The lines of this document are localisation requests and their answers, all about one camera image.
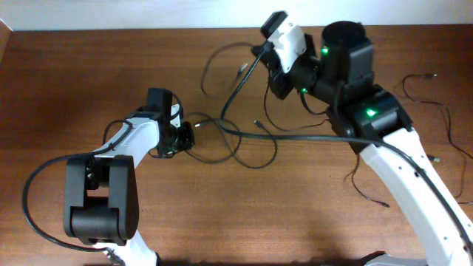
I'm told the black usb cable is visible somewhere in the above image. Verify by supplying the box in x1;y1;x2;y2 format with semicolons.
200;41;391;208
401;72;473;205

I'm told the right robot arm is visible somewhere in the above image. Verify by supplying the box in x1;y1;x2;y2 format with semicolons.
253;12;472;265

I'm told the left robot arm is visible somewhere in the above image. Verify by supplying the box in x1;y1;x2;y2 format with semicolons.
64;88;194;265

